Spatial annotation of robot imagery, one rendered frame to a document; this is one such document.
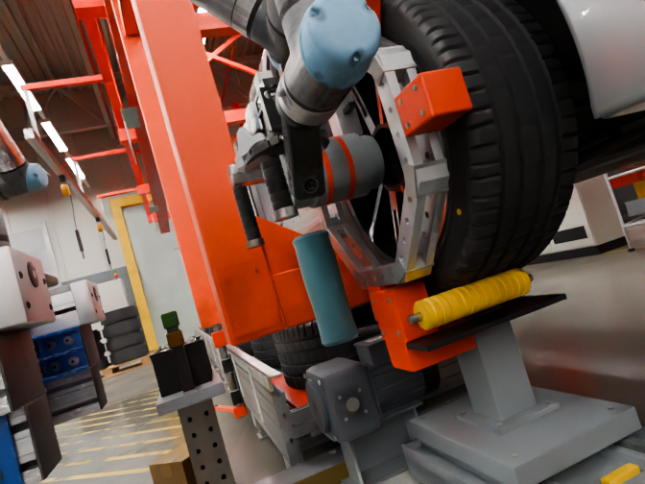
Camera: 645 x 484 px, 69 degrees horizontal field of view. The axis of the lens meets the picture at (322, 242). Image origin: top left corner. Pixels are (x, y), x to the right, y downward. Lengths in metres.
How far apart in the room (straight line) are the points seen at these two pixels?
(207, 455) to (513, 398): 0.86
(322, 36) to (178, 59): 1.10
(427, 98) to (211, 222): 0.80
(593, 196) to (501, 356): 4.88
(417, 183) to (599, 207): 5.18
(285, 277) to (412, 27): 0.77
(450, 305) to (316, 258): 0.32
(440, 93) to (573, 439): 0.67
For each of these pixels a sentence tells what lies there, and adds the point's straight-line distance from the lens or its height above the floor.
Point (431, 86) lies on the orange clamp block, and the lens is 0.75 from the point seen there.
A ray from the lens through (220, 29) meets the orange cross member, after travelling 3.93.
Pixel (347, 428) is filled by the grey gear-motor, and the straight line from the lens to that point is 1.23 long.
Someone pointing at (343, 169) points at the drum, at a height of 0.83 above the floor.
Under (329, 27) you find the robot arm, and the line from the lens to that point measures 0.46.
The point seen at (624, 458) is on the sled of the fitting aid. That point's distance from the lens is 1.11.
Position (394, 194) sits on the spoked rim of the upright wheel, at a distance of 1.09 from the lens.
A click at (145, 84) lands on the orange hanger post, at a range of 3.65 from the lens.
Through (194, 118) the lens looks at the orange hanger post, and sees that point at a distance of 1.45.
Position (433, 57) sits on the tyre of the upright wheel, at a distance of 0.86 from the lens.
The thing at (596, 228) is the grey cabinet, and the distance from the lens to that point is 5.84.
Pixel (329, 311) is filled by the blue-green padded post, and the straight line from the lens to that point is 1.07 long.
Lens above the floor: 0.64
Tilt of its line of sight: 4 degrees up
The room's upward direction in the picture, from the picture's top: 17 degrees counter-clockwise
